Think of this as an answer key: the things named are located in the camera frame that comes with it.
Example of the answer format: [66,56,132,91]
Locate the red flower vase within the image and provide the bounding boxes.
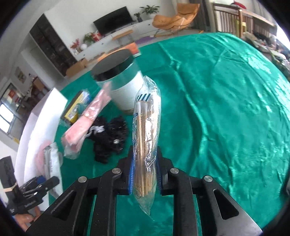
[70,38,82,55]

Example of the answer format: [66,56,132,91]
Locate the black lace scrunchie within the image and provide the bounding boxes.
[85,116,128,164]

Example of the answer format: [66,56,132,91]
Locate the yellow black small box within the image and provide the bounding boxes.
[61,90,92,124]

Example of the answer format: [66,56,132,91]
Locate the green satin tablecloth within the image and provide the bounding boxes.
[136,33,289,228]

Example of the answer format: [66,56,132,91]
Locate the orange rocking lounge chair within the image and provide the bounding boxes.
[152,3,200,33]

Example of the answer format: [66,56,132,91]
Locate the bagged bamboo sticks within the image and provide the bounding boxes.
[132,76,161,215]

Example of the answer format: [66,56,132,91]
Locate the black flat television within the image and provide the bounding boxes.
[93,6,133,35]

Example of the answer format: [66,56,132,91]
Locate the white tv cabinet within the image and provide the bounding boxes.
[74,19,157,61]

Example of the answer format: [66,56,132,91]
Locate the white printed wipes pack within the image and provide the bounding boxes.
[43,143,63,199]

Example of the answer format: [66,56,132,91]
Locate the dark glass display cabinet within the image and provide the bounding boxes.
[30,14,77,76]

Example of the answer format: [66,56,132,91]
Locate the small wooden stool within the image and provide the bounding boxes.
[112,29,134,46]

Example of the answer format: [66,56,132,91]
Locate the green potted plant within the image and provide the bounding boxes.
[140,5,160,19]

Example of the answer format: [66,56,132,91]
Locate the cardboard box on floor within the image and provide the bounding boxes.
[66,58,88,78]

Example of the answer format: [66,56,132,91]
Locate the white storage box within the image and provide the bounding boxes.
[14,88,67,186]

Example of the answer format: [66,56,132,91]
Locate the pink packet in plastic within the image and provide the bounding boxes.
[61,82,112,159]

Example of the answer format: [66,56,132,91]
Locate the clear jar black lid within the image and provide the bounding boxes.
[90,49,144,115]

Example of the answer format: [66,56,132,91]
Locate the purple round floor mat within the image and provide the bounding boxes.
[135,36,155,45]

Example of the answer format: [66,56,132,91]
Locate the orange book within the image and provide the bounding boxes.
[97,42,141,62]

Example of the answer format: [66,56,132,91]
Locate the pink mesh bath puff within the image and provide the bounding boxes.
[34,140,52,176]

